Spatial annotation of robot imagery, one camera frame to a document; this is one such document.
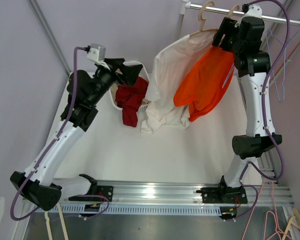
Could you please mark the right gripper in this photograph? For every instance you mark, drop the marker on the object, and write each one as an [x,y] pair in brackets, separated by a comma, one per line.
[227,27]

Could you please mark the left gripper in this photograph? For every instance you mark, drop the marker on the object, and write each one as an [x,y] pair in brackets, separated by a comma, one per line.
[130,73]

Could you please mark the dark red t shirt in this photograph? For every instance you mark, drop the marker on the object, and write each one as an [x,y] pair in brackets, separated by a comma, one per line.
[129,116]

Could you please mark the orange t shirt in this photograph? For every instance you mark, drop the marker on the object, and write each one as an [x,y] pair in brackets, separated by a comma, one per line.
[206,83]

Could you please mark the beige t shirt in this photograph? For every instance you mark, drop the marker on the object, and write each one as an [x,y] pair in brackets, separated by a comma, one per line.
[145,101]

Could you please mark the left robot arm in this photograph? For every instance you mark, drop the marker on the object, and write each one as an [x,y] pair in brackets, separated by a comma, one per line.
[37,183]

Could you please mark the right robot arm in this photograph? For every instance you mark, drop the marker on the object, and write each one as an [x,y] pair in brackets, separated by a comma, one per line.
[260,135]

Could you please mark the beige hanger under white shirt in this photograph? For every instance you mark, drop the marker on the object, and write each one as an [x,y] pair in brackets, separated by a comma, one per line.
[202,20]

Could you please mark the white t shirt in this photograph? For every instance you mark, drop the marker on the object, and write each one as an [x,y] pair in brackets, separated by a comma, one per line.
[170,67]

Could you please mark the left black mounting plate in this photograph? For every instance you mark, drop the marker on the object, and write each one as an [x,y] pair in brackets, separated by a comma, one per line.
[96,193]

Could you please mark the black mounting plate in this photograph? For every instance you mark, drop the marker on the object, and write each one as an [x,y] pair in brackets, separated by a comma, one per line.
[96,193]
[219,195]

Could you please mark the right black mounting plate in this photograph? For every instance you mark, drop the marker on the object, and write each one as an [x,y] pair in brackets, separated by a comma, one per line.
[219,195]

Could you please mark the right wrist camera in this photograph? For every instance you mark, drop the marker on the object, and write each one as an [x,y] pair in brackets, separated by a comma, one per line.
[252,10]

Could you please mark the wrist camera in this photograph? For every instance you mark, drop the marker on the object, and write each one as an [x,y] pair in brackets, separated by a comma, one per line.
[252,10]
[96,53]

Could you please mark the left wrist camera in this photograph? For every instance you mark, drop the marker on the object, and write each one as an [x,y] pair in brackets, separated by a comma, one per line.
[96,53]

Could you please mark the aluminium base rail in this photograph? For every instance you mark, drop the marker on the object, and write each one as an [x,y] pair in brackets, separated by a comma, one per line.
[147,193]

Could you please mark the white slotted cable duct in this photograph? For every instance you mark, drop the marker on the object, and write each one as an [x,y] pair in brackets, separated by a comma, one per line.
[131,209]

